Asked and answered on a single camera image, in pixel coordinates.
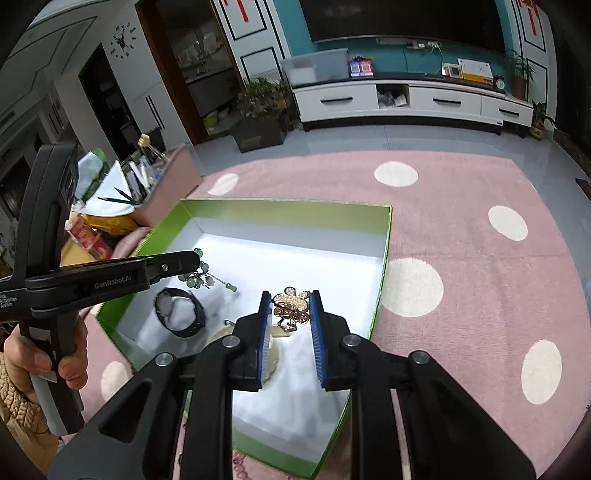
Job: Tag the small potted plant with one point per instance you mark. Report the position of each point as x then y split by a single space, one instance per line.
538 122

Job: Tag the black wall clock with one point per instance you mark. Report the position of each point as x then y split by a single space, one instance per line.
123 40

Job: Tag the black television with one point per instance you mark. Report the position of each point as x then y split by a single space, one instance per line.
401 18

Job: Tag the green jewelry box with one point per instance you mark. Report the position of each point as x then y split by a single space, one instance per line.
286 230

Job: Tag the white and yellow box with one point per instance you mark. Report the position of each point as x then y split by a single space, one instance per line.
475 70

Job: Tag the clear plastic storage box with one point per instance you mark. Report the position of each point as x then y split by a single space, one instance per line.
316 67

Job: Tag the bushy plant in dark planter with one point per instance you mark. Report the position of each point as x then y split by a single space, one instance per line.
258 120

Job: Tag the yellow bag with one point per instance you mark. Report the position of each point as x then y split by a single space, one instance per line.
117 224

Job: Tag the black alarm clock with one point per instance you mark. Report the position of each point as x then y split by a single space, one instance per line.
499 83

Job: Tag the white television cabinet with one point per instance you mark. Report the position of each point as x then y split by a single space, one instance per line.
337 99

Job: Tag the red snack packets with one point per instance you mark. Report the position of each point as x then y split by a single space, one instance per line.
90 237

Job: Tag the pink storage bin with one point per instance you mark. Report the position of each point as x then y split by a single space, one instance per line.
171 184

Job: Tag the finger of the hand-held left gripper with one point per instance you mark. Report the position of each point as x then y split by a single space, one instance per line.
115 279

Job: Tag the person's left forearm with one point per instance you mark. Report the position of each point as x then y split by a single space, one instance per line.
18 417

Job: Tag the tall potted plant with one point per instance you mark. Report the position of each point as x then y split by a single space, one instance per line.
519 78

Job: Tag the green and white packet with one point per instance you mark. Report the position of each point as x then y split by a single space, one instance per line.
90 173

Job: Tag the person's left hand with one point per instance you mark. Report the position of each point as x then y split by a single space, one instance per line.
73 371

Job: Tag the small colourful boxes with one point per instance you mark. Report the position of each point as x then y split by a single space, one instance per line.
361 68

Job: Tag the white paper sheet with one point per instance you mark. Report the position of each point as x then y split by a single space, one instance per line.
111 184

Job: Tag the small pink device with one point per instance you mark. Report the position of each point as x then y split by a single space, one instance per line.
451 70

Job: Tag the white power strip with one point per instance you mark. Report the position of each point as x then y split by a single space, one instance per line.
424 44

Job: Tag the dark pencils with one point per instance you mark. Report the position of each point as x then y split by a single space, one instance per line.
121 196

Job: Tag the red hanging decoration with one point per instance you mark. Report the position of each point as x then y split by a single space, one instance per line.
528 16

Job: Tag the green basin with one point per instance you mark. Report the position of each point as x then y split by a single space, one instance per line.
211 121

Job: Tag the black wristwatch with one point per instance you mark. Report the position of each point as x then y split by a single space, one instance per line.
196 318

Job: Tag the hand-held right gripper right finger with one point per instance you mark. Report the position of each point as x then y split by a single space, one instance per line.
318 344

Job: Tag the pink dotted rug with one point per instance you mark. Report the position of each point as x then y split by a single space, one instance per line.
461 258

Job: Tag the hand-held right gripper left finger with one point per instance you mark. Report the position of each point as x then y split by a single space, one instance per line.
264 344

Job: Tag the silver bangle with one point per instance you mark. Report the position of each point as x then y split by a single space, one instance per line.
276 364

